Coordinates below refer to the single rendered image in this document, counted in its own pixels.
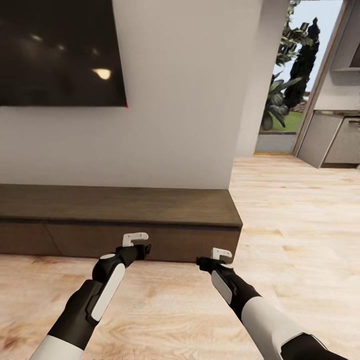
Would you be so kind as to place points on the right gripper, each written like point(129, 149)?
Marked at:
point(206, 263)

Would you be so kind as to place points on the wall mounted tv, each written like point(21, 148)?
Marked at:
point(60, 53)

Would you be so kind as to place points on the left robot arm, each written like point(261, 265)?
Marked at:
point(71, 333)

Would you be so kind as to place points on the cabinet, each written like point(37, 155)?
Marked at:
point(86, 221)
point(347, 57)

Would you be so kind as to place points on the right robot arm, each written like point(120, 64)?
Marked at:
point(276, 335)

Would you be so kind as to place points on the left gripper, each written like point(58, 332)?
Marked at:
point(137, 252)

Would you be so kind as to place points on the dishwasher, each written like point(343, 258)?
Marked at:
point(344, 150)

